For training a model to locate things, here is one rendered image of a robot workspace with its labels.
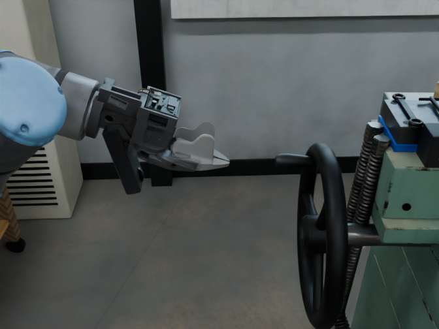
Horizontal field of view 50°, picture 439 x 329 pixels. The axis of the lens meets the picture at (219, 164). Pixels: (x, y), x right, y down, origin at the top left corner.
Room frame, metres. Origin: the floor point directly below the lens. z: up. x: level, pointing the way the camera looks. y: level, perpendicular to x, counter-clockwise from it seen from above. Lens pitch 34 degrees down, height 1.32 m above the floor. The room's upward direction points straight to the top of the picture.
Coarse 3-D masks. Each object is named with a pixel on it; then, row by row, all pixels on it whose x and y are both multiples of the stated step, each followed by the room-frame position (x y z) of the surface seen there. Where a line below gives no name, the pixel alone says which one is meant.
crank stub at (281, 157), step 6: (276, 156) 0.63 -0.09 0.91; (282, 156) 0.63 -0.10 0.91; (288, 156) 0.63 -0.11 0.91; (294, 156) 0.63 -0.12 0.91; (300, 156) 0.63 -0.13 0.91; (306, 156) 0.63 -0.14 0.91; (276, 162) 0.63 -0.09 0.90; (282, 162) 0.62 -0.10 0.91; (288, 162) 0.62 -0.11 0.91; (294, 162) 0.62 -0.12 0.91; (300, 162) 0.62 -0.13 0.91; (306, 162) 0.62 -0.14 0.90; (288, 168) 0.62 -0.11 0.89
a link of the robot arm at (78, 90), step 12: (72, 72) 0.62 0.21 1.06; (72, 84) 0.59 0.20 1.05; (84, 84) 0.60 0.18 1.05; (96, 84) 0.61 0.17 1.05; (72, 96) 0.58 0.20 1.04; (84, 96) 0.58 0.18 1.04; (72, 108) 0.57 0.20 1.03; (84, 108) 0.57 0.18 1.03; (72, 120) 0.56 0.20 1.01; (84, 120) 0.57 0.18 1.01; (60, 132) 0.57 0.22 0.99; (72, 132) 0.56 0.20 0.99; (84, 132) 0.58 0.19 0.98
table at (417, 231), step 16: (384, 96) 0.88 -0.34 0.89; (416, 96) 0.87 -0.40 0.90; (432, 96) 0.87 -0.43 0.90; (384, 224) 0.52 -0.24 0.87; (400, 224) 0.52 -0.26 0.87; (416, 224) 0.52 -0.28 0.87; (432, 224) 0.52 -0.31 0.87; (384, 240) 0.51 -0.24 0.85; (400, 240) 0.51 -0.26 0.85; (416, 240) 0.51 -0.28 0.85; (432, 240) 0.51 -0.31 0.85
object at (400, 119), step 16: (384, 112) 0.64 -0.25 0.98; (400, 112) 0.61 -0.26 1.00; (416, 112) 0.61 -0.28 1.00; (432, 112) 0.61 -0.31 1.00; (384, 128) 0.62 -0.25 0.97; (400, 128) 0.57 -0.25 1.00; (416, 128) 0.57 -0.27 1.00; (432, 128) 0.55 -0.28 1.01; (400, 144) 0.57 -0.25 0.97; (416, 144) 0.57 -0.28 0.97; (432, 144) 0.53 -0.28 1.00; (432, 160) 0.53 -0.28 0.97
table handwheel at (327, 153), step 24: (312, 168) 0.67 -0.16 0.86; (336, 168) 0.54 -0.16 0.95; (312, 192) 0.68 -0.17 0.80; (336, 192) 0.50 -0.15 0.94; (312, 216) 0.57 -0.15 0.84; (336, 216) 0.47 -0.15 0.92; (312, 240) 0.53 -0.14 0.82; (336, 240) 0.45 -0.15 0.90; (360, 240) 0.54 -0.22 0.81; (312, 264) 0.61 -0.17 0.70; (336, 264) 0.43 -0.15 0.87; (312, 288) 0.55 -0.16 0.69; (336, 288) 0.42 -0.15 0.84; (312, 312) 0.48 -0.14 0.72; (336, 312) 0.42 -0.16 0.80
